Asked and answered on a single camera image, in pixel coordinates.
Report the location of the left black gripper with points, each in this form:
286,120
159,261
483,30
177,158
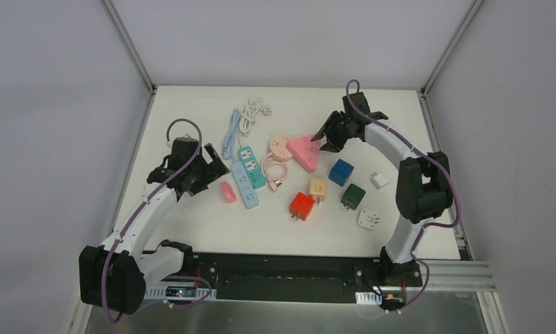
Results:
203,167

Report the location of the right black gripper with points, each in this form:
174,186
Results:
338,130

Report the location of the light blue power strip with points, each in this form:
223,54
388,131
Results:
237,168

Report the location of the small pink plug adapter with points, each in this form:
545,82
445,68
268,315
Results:
228,192

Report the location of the pink triangular block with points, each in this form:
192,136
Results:
305,151

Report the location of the blue cube socket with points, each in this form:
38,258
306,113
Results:
340,172

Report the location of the beige cube adapter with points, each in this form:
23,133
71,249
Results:
317,190

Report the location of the white usb charger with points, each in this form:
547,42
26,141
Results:
379,181

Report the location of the green patterned cube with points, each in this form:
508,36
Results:
352,196

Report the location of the red cube adapter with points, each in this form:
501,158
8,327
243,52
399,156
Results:
301,206

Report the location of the white travel adapter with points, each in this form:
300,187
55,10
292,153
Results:
368,219

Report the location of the pink round socket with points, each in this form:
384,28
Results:
278,147

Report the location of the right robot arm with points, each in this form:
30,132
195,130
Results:
423,190

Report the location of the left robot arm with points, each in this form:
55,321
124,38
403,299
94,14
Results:
119,271

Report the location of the teal power strip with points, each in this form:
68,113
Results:
252,167

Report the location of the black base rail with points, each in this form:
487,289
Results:
288,278

